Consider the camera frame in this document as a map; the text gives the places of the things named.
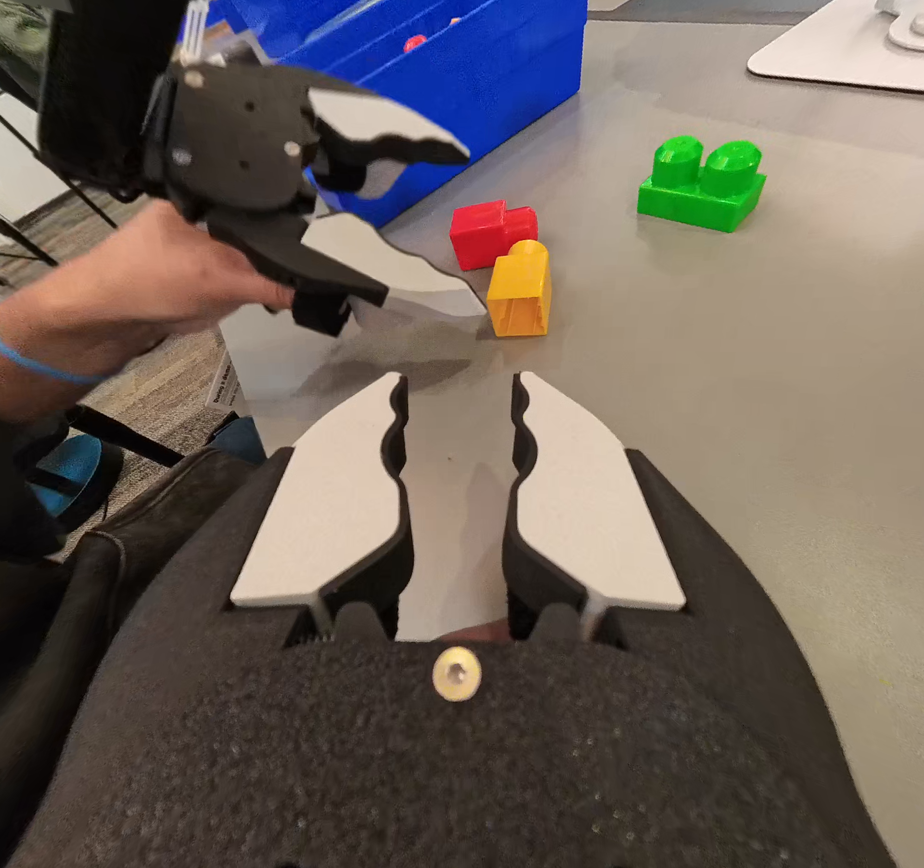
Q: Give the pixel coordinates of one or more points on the person's dark sweatshirt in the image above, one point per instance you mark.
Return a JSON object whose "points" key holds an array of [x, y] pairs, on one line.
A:
{"points": [[72, 630]]}

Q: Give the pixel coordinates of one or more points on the grey desk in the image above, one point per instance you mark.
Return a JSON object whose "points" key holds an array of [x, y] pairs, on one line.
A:
{"points": [[722, 377]]}

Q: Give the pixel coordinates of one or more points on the orange single-stud block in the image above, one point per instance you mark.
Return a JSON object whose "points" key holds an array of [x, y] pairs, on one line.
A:
{"points": [[520, 297]]}

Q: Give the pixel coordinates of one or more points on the printed paper sheet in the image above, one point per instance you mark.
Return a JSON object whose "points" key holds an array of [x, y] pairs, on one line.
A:
{"points": [[229, 380]]}

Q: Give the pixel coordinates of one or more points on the blue wristband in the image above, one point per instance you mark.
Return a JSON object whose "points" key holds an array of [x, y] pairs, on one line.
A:
{"points": [[43, 370]]}

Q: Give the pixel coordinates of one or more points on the white folding stand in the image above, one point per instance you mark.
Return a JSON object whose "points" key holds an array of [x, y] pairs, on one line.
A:
{"points": [[196, 27], [837, 52]]}

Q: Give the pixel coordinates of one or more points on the green two-stud block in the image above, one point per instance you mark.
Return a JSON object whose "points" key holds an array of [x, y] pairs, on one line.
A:
{"points": [[693, 196]]}

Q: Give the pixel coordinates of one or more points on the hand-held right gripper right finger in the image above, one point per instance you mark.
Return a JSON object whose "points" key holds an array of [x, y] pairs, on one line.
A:
{"points": [[592, 521]]}

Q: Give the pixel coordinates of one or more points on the black office chair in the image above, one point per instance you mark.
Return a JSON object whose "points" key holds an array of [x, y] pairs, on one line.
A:
{"points": [[130, 438]]}

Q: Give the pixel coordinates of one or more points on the person's left hand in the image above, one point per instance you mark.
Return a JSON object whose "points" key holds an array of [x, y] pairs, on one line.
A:
{"points": [[144, 283]]}

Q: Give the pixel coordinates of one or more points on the person's blue jeans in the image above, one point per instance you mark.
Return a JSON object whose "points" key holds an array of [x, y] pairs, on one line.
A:
{"points": [[238, 438]]}

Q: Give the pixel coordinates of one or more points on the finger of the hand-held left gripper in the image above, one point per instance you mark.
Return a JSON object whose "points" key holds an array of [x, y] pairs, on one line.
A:
{"points": [[390, 268], [382, 120]]}

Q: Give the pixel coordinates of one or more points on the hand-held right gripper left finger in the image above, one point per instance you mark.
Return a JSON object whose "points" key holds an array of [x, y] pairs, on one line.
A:
{"points": [[325, 521]]}

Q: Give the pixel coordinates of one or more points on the person's teal shoe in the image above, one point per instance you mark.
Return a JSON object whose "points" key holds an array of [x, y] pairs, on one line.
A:
{"points": [[65, 471]]}

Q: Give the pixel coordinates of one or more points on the red single-stud block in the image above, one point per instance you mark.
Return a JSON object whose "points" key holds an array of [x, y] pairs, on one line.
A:
{"points": [[476, 236]]}

